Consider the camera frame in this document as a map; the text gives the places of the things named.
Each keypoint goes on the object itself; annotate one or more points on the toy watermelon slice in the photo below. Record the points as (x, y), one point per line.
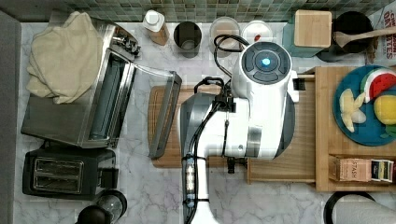
(376, 82)

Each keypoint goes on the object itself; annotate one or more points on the Stash tea box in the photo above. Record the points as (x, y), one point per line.
(350, 170)

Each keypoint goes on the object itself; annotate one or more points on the dark metal cup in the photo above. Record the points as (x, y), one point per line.
(188, 36)

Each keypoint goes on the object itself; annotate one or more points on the white lidded container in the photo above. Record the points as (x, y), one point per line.
(256, 31)

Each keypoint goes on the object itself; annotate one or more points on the wooden drawer cabinet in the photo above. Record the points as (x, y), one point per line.
(331, 141)

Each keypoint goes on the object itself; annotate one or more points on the teal canister with wooden lid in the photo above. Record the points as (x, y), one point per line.
(308, 33)

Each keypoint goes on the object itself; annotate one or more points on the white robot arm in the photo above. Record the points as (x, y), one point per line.
(253, 116)

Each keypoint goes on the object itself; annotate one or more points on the white cap bottle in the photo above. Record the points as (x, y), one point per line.
(154, 22)

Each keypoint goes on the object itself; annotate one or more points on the stainless steel toaster oven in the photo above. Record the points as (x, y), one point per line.
(96, 117)

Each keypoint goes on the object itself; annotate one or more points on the beige cloth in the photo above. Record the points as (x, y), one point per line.
(65, 60)

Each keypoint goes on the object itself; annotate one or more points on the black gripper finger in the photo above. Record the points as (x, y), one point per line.
(298, 84)

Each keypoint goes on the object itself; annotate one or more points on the clear jar with brown powder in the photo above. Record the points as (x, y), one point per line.
(224, 26)

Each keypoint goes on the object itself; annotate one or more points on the black two-slot toaster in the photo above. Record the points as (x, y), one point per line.
(70, 173)

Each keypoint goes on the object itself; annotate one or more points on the green toy fruit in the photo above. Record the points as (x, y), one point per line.
(390, 131)

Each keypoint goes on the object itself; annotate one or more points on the yellow toy fruit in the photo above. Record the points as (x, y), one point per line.
(385, 109)

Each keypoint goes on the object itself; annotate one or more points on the wooden cutting board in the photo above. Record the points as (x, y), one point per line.
(171, 157)

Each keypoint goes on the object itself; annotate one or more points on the toy banana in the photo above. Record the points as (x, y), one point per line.
(350, 108)

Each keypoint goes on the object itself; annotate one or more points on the black bowl with paper towel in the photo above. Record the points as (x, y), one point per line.
(356, 207)

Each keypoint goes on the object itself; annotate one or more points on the wooden spoon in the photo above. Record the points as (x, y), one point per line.
(342, 39)

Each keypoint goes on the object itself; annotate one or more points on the tea bag packets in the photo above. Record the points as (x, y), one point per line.
(382, 170)

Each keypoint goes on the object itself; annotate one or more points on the glass pepper grinder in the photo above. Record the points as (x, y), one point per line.
(109, 207)

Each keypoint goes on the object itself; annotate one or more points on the black utensil holder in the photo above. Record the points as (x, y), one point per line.
(349, 23)

